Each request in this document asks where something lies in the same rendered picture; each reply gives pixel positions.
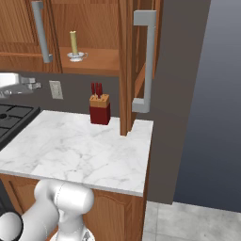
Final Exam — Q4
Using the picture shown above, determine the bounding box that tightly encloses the wooden base cabinet door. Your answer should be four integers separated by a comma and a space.
0, 173, 148, 241

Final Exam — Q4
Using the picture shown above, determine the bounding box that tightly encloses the closed wooden cabinet door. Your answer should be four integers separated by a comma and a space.
0, 0, 63, 74

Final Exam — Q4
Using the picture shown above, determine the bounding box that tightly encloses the black hob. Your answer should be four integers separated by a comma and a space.
0, 104, 41, 151

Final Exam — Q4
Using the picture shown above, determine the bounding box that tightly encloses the grey handle of closed door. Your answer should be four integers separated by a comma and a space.
30, 0, 54, 64

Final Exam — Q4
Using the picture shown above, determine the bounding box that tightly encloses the grey handle of open door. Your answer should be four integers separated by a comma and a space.
131, 9, 158, 114

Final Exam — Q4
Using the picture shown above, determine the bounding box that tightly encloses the open wooden cabinet door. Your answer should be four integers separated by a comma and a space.
118, 0, 164, 137

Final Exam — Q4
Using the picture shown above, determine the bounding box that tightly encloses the yellow candle in white holder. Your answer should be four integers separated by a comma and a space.
66, 30, 89, 63

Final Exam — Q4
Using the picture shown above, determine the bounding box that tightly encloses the white wall socket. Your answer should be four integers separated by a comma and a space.
48, 80, 64, 101

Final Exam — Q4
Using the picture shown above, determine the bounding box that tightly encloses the red knife block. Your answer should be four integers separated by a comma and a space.
88, 82, 112, 126

